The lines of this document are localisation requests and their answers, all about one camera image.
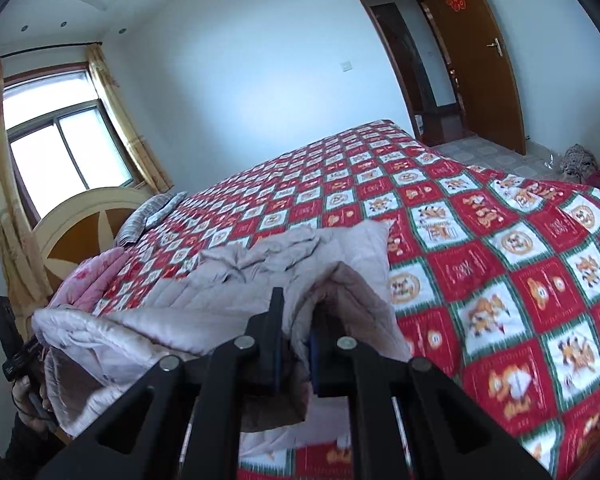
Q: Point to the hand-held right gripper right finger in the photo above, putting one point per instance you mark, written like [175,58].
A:
[316,360]

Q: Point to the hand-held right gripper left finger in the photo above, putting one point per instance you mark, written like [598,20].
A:
[276,355]

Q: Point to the pale quilted puffer jacket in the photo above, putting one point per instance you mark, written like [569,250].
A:
[220,280]

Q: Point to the person's left forearm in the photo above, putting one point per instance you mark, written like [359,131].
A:
[25,452]

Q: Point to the person's left hand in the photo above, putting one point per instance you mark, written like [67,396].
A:
[27,400]

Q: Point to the pink folded quilt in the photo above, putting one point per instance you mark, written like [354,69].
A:
[92,275]

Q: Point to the wide yellow lace curtain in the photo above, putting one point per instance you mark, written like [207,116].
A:
[10,210]

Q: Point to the wooden cream headboard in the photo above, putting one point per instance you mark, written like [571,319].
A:
[75,225]

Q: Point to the striped pillow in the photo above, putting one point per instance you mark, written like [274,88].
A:
[137,220]

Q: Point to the grey patterned pillow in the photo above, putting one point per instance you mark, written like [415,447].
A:
[167,207]

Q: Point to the sliding glass window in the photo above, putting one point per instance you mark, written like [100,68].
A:
[65,150]

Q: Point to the red printed bed blanket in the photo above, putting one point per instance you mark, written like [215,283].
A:
[480,260]

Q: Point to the narrow yellow lace curtain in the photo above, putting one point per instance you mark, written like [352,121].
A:
[125,125]

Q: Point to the black curtain rod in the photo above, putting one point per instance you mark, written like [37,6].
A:
[40,50]

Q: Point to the brown wooden door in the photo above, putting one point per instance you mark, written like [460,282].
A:
[485,90]

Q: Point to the grey fuzzy bundle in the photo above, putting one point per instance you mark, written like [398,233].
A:
[579,160]

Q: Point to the white light switch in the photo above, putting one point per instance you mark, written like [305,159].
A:
[347,65]

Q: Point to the brown door frame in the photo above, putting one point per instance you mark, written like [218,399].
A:
[380,45]

